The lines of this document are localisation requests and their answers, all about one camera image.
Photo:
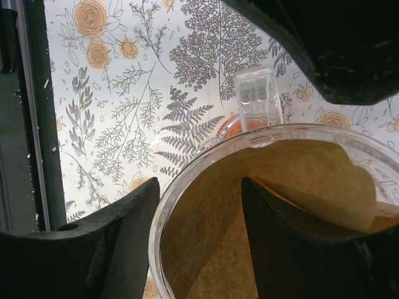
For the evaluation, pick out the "floral table mat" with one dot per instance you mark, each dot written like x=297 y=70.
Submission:
x=113 y=64

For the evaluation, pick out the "orange glass carafe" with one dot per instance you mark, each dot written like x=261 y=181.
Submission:
x=232 y=126

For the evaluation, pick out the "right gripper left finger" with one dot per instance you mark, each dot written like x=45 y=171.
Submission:
x=103 y=255

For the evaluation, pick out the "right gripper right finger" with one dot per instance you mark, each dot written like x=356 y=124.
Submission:
x=296 y=255

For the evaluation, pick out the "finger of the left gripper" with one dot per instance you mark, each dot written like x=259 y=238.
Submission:
x=347 y=49

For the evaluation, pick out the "brown paper coffee filter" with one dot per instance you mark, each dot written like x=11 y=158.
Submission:
x=204 y=246

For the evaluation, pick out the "clear glass dripper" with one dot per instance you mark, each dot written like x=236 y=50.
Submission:
x=258 y=98

